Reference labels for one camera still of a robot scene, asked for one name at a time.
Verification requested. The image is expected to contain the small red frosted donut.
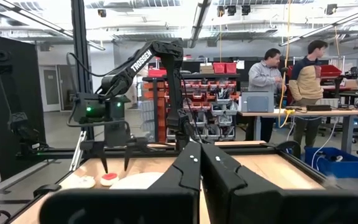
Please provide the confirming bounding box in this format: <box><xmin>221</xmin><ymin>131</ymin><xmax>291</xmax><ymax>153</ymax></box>
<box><xmin>100</xmin><ymin>172</ymin><xmax>120</xmax><ymax>187</ymax></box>

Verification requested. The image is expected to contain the small white sprinkled donut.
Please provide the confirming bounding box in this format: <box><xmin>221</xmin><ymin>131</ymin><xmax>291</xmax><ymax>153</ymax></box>
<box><xmin>70</xmin><ymin>175</ymin><xmax>96</xmax><ymax>190</ymax></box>

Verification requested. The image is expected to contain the grey door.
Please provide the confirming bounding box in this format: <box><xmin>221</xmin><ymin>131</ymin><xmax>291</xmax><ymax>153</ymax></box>
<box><xmin>38</xmin><ymin>64</ymin><xmax>62</xmax><ymax>113</ymax></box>

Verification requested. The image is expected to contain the long ceiling light strip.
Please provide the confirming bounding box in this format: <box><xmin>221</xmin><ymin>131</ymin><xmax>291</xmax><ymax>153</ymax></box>
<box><xmin>278</xmin><ymin>4</ymin><xmax>358</xmax><ymax>47</ymax></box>

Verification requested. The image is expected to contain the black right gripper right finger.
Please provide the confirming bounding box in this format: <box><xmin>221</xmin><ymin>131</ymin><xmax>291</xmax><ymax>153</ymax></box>
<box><xmin>201</xmin><ymin>142</ymin><xmax>358</xmax><ymax>224</ymax></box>

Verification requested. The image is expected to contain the yellow cable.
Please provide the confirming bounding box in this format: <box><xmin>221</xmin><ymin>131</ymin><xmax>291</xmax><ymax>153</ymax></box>
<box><xmin>277</xmin><ymin>0</ymin><xmax>293</xmax><ymax>129</ymax></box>

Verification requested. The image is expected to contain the small red bin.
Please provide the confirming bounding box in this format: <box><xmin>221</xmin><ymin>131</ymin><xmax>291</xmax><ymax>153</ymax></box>
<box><xmin>147</xmin><ymin>68</ymin><xmax>168</xmax><ymax>78</ymax></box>
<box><xmin>224</xmin><ymin>62</ymin><xmax>237</xmax><ymax>75</ymax></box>
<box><xmin>213</xmin><ymin>62</ymin><xmax>226</xmax><ymax>75</ymax></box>

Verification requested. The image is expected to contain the shelf rack with bins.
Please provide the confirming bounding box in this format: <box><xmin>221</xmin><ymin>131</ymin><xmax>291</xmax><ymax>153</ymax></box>
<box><xmin>141</xmin><ymin>73</ymin><xmax>241</xmax><ymax>143</ymax></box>

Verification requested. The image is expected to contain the white cable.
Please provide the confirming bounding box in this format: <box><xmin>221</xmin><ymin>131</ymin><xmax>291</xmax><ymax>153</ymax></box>
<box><xmin>310</xmin><ymin>120</ymin><xmax>339</xmax><ymax>169</ymax></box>

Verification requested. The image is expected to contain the white round plate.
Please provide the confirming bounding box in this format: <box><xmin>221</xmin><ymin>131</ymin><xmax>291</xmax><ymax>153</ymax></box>
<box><xmin>109</xmin><ymin>171</ymin><xmax>165</xmax><ymax>190</ymax></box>

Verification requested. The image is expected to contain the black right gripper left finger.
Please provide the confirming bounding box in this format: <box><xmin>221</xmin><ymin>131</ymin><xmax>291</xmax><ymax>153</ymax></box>
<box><xmin>39</xmin><ymin>142</ymin><xmax>202</xmax><ymax>224</ymax></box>

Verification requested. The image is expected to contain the blue plastic bin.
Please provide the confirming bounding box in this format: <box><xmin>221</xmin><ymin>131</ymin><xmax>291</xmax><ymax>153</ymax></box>
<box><xmin>304</xmin><ymin>146</ymin><xmax>358</xmax><ymax>179</ymax></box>

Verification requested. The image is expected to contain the grey laptop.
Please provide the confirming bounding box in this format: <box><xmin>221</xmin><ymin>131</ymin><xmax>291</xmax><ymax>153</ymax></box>
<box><xmin>239</xmin><ymin>91</ymin><xmax>275</xmax><ymax>113</ymax></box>

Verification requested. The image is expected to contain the wooden desk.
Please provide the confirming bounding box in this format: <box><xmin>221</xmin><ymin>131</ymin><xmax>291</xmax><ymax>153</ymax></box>
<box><xmin>237</xmin><ymin>107</ymin><xmax>358</xmax><ymax>154</ymax></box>

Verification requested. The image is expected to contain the black partition panel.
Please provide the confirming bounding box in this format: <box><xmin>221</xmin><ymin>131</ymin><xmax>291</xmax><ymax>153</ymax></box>
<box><xmin>0</xmin><ymin>30</ymin><xmax>47</xmax><ymax>189</ymax></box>

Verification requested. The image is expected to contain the cardboard box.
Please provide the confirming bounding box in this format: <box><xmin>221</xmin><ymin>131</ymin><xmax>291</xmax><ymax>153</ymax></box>
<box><xmin>199</xmin><ymin>63</ymin><xmax>214</xmax><ymax>75</ymax></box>

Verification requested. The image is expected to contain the large red bin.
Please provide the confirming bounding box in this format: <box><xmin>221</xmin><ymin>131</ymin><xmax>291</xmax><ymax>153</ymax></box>
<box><xmin>319</xmin><ymin>64</ymin><xmax>343</xmax><ymax>79</ymax></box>

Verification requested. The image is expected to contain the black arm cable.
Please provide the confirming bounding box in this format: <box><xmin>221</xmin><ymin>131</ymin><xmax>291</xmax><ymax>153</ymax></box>
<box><xmin>66</xmin><ymin>52</ymin><xmax>115</xmax><ymax>78</ymax></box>

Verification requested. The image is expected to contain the person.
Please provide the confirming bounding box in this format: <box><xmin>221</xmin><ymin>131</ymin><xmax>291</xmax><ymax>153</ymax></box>
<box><xmin>247</xmin><ymin>48</ymin><xmax>288</xmax><ymax>144</ymax></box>
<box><xmin>288</xmin><ymin>39</ymin><xmax>329</xmax><ymax>151</ymax></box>

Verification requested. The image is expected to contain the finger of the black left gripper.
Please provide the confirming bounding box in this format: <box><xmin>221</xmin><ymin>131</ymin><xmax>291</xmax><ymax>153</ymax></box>
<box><xmin>88</xmin><ymin>142</ymin><xmax>109</xmax><ymax>174</ymax></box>
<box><xmin>123</xmin><ymin>139</ymin><xmax>149</xmax><ymax>172</ymax></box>

